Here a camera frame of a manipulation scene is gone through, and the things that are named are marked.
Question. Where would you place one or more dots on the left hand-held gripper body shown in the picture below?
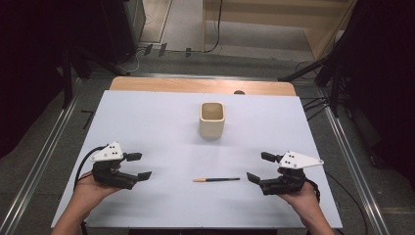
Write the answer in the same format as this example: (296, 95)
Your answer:
(107, 153)

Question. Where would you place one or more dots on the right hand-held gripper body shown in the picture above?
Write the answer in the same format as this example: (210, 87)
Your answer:
(297, 160)

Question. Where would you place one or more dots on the black pencil with orange end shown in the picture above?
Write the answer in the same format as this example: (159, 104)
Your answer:
(217, 179)

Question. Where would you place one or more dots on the beige square pen holder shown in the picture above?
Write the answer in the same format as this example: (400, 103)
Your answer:
(212, 129)

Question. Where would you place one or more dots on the person's right hand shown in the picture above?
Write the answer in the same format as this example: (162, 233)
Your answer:
(305, 200)

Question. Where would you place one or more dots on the person's left hand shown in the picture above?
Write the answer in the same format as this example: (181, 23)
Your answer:
(88, 192)

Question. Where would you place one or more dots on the white table mat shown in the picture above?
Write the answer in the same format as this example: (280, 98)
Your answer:
(169, 130)

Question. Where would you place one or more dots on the dark round table grommet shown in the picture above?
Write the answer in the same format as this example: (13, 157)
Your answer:
(239, 92)

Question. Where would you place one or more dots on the black metal stand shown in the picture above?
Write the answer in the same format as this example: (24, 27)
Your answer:
(67, 81)
(334, 91)

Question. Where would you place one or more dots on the dark curtain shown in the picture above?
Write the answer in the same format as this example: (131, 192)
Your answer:
(29, 65)
(385, 81)

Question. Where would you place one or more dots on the black cabinet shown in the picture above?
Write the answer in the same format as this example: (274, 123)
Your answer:
(124, 29)

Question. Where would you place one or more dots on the light wooden shelf unit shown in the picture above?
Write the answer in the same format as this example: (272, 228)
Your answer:
(277, 16)

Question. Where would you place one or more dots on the aluminium floor rail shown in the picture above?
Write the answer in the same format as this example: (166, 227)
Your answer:
(39, 160)
(354, 163)

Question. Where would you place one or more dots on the small black floor bracket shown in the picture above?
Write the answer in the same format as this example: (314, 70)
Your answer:
(148, 49)
(188, 52)
(162, 49)

